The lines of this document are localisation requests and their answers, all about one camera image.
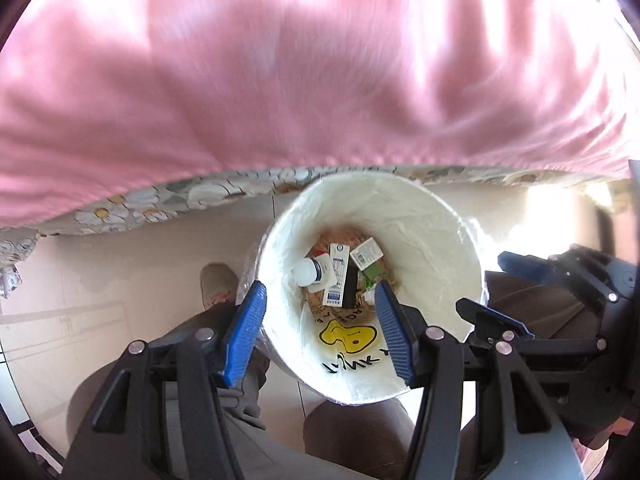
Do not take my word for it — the white paper trash bin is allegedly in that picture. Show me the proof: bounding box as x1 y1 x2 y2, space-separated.
239 170 488 407

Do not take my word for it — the floral bed sheet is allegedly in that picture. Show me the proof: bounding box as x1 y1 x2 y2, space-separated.
0 162 631 301

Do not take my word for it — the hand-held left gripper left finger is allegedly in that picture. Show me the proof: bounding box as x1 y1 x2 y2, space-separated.
60 280 268 480

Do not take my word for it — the black rectangular object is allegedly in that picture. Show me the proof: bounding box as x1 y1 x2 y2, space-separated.
341 265 362 308

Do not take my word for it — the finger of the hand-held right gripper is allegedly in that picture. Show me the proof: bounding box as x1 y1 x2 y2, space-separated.
455 298 608 361
497 245 623 311

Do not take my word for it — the small white and green box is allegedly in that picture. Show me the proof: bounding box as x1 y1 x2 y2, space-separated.
349 237 385 268

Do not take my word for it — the person's grey trouser leg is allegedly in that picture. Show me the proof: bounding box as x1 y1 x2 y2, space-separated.
65 305 321 480

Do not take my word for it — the white plastic bottle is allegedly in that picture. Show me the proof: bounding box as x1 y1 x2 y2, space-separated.
291 254 337 293

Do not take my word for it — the person's grey shoe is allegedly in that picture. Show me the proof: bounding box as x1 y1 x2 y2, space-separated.
199 263 241 321

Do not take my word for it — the white and blue carton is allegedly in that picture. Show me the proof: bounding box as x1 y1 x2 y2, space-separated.
322 242 350 307

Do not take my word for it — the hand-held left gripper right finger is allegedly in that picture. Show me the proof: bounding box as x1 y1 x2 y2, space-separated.
374 280 586 480

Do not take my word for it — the pink blanket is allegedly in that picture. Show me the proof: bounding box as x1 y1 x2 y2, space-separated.
0 0 640 226

